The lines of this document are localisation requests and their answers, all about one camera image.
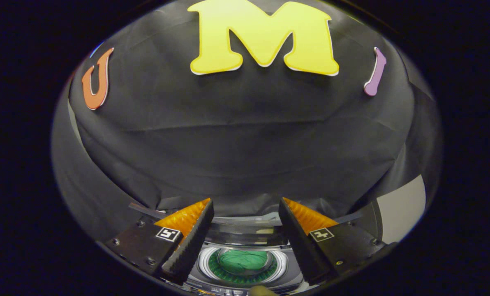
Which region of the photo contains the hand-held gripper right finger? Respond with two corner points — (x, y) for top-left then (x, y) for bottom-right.
(278, 197), (388, 285)

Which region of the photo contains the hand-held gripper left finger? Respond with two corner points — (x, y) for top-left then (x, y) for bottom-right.
(105, 198), (215, 285)

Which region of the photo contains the grey washing machine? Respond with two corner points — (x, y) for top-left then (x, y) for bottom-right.
(163, 214), (378, 296)

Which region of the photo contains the green polo shirt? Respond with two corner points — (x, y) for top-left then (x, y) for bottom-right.
(218, 249), (269, 275)

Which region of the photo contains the beige cabinet with dark top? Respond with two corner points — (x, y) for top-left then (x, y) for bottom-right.
(364, 174), (427, 245)

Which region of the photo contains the black backdrop cloth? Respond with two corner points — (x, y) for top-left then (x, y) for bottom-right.
(51, 0), (443, 243)

